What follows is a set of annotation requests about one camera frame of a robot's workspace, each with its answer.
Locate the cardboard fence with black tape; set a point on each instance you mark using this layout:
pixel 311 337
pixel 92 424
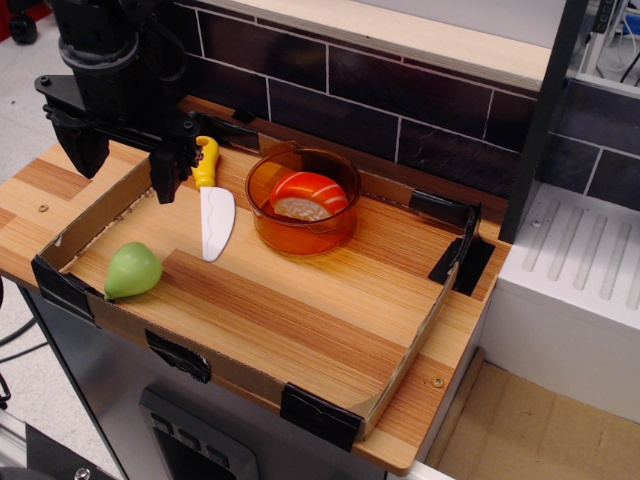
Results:
pixel 358 345

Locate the orange transparent plastic pot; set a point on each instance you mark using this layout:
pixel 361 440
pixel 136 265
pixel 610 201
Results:
pixel 296 237

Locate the yellow handled toy knife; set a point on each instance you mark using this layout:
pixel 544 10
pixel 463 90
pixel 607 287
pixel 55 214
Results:
pixel 218 206

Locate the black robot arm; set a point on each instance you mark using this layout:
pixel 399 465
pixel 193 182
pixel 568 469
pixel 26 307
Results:
pixel 115 17

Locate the green toy pear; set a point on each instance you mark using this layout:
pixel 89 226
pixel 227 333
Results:
pixel 134 269

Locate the white toy sink unit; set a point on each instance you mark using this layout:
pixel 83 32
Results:
pixel 565 310

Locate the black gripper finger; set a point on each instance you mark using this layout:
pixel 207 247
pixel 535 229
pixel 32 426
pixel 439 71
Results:
pixel 85 144
pixel 169 168

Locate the orange salmon sushi toy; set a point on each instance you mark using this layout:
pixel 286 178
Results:
pixel 308 197

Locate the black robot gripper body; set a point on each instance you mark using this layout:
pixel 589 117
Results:
pixel 124 81

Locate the dark grey upright post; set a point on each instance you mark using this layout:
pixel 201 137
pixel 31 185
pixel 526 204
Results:
pixel 523 187

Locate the black caster wheel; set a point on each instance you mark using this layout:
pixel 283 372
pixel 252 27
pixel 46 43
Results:
pixel 22 28

